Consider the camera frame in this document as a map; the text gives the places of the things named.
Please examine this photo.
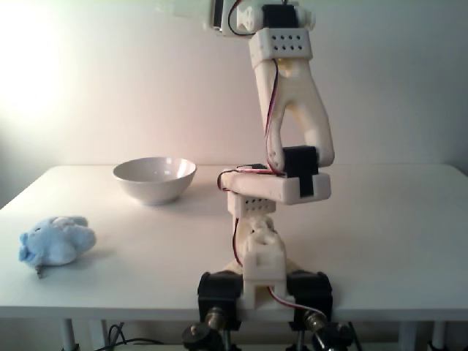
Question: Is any white table leg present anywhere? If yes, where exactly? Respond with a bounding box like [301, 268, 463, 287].
[89, 320, 107, 351]
[429, 321, 445, 351]
[399, 321, 418, 351]
[61, 318, 80, 351]

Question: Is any skyblue plush doll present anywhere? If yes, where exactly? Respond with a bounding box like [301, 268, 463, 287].
[18, 215, 97, 279]

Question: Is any white ceramic bowl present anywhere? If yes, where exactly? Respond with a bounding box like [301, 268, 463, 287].
[112, 156, 197, 205]

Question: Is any black table clamp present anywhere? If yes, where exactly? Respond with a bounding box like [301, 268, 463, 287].
[286, 269, 334, 332]
[197, 270, 245, 332]

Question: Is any black floor cable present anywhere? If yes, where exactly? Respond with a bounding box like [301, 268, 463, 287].
[105, 323, 164, 348]

